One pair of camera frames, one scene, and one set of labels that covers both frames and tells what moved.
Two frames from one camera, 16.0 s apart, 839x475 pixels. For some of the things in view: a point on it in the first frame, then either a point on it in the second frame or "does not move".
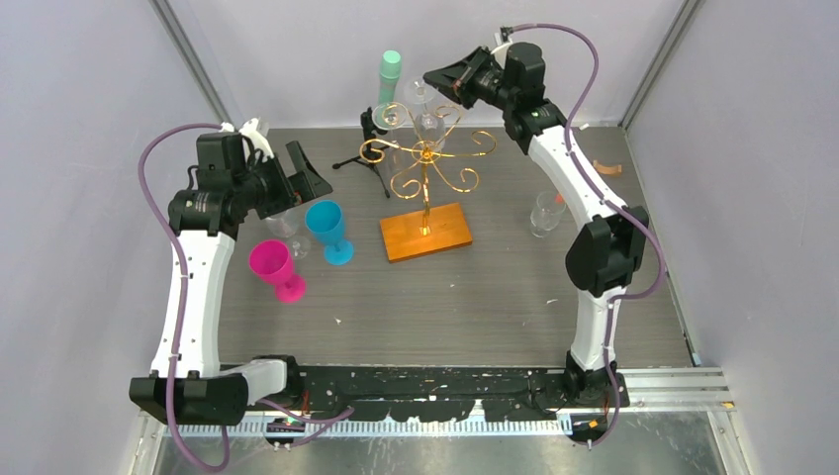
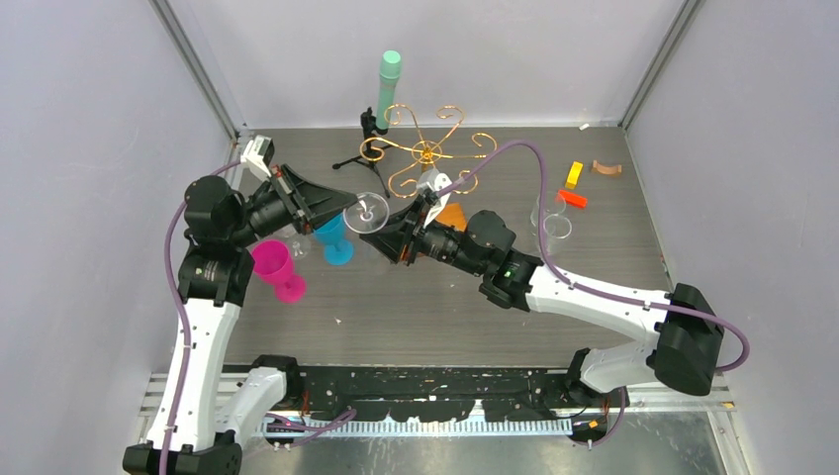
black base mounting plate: (430, 394) does not move
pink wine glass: (271, 260) does not move
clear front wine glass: (285, 225) does not move
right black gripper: (456, 78) to (401, 230)
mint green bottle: (389, 75) does not move
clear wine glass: (429, 129) to (556, 226)
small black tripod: (373, 155) does not move
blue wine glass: (325, 219) does not move
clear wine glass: (389, 116) to (367, 215)
